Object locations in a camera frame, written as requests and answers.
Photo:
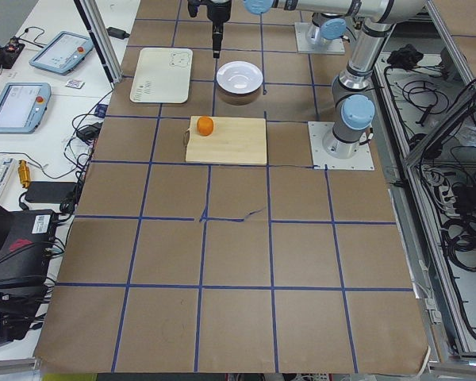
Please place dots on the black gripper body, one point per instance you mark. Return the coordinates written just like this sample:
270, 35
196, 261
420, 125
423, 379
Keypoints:
217, 11

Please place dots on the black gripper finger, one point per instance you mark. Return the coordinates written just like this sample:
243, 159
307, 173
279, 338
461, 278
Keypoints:
217, 38

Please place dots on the white ribbed plate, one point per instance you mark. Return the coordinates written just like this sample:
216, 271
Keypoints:
239, 77

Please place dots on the orange fruit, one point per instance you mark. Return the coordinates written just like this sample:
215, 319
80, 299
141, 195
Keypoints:
205, 126

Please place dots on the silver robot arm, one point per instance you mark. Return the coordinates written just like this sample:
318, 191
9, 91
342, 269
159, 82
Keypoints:
317, 18
354, 110

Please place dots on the cream bear tray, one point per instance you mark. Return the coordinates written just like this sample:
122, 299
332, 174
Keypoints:
162, 76

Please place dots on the wooden cutting board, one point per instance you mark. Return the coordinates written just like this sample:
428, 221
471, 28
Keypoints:
234, 140

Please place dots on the upper blue teach pendant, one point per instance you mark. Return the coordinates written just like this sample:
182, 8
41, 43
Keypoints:
63, 54

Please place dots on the blue teach pendant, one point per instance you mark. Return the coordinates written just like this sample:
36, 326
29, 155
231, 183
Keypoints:
22, 107
63, 54

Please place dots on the checkered marker card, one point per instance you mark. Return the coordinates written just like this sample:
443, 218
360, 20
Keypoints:
74, 83

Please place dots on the black cloth bundle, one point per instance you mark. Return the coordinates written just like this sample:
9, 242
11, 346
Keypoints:
406, 57

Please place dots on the lower blue teach pendant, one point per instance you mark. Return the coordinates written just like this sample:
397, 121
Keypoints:
22, 107

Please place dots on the small circuit board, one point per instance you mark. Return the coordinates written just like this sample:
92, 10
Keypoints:
10, 52

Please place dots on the black power adapter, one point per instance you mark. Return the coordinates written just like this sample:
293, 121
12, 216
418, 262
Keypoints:
49, 192

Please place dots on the gold metal cylinder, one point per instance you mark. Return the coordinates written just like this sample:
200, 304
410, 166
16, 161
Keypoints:
24, 174

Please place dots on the white power strip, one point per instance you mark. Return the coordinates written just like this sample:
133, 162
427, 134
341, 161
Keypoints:
441, 190

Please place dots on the black computer box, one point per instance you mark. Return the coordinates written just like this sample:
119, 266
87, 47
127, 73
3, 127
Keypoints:
25, 238

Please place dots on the aluminium frame post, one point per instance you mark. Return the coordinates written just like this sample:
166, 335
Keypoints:
92, 20

